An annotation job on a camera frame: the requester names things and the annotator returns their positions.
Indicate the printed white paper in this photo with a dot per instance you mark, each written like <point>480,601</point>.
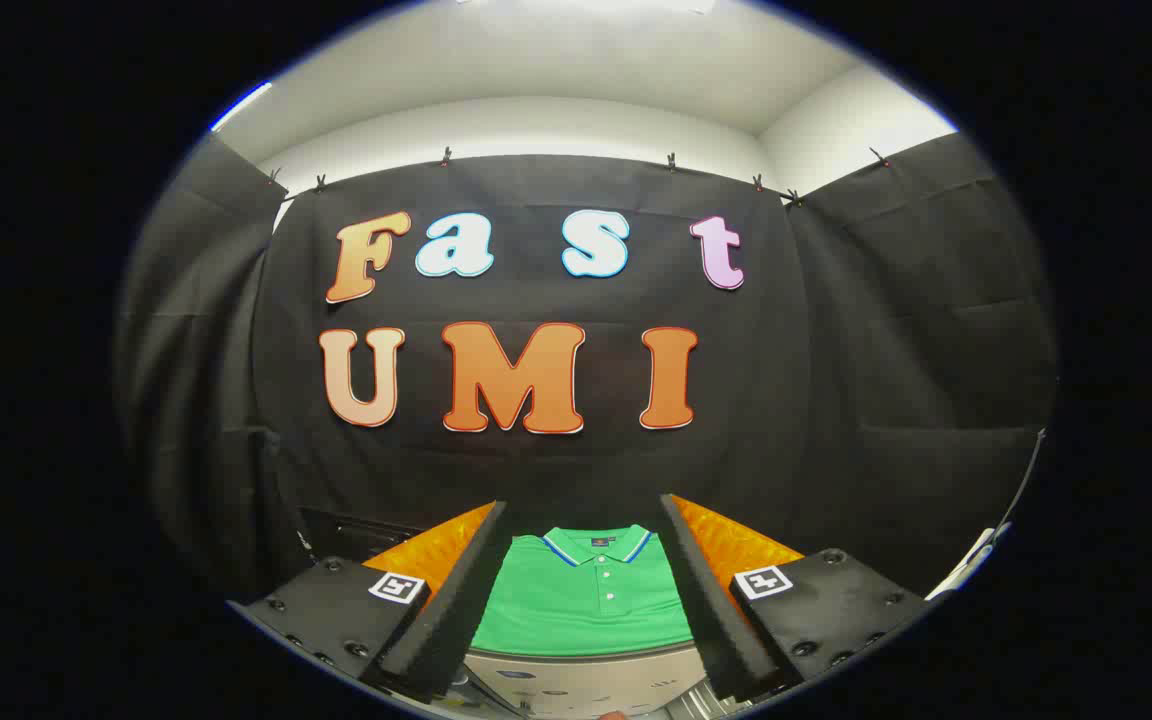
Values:
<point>966,565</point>

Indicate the green polo shirt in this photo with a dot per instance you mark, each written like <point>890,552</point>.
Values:
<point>586,620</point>

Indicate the ceiling strip light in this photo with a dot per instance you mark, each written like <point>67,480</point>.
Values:
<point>241,105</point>

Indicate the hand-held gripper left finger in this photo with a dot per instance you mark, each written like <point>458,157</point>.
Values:
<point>446,620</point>

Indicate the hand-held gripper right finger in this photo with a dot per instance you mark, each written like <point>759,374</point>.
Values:
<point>711,620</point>

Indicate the black backdrop cloth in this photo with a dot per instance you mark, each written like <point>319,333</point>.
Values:
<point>586,470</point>

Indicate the row of black clips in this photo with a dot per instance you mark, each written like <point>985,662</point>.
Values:
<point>448,157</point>

